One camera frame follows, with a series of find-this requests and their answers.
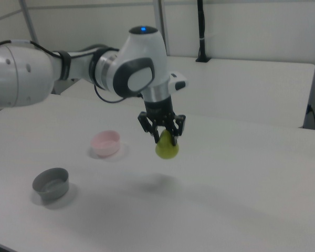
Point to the green pear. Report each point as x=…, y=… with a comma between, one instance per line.
x=168, y=151

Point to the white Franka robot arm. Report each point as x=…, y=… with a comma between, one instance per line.
x=136, y=71

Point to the black clamped camera pole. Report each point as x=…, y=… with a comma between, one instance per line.
x=202, y=39

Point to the grey plastic bowl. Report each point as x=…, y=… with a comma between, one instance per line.
x=51, y=183

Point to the white side table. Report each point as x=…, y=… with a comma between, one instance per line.
x=239, y=86

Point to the slanted grey frame post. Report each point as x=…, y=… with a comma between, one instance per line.
x=29, y=21

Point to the pink plastic bowl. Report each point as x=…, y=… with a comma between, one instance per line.
x=106, y=144

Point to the grey metal frame post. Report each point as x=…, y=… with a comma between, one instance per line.
x=165, y=39

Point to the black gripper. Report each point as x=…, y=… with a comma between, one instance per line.
x=159, y=111

